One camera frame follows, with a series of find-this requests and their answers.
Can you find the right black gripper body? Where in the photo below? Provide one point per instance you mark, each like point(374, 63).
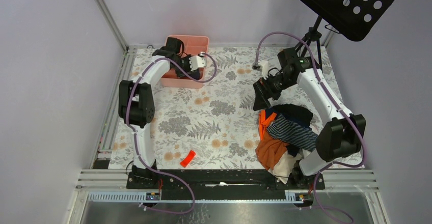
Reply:
point(274, 86)

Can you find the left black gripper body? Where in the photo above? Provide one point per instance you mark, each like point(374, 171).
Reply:
point(184, 63)

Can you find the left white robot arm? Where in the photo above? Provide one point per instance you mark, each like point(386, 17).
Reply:
point(136, 105)

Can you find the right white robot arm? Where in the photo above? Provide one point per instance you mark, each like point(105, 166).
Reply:
point(342, 133)

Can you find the pink divided organizer tray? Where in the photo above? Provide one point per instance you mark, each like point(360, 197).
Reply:
point(187, 46)

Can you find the black garment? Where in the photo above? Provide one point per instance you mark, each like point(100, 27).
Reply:
point(299, 114)

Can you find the striped navy garment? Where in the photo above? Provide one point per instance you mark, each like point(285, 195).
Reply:
point(294, 131)

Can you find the orange garment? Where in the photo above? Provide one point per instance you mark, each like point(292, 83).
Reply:
point(269, 151)

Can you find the white cream garment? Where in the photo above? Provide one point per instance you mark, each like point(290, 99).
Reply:
point(283, 166)

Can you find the small red plastic piece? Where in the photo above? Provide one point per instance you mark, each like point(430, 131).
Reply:
point(186, 161)

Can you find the black music stand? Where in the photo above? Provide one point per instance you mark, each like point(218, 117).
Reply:
point(332, 10)

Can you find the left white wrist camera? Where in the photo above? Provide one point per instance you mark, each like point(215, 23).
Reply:
point(197, 62)

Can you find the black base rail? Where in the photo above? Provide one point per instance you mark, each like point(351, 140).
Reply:
point(216, 185)

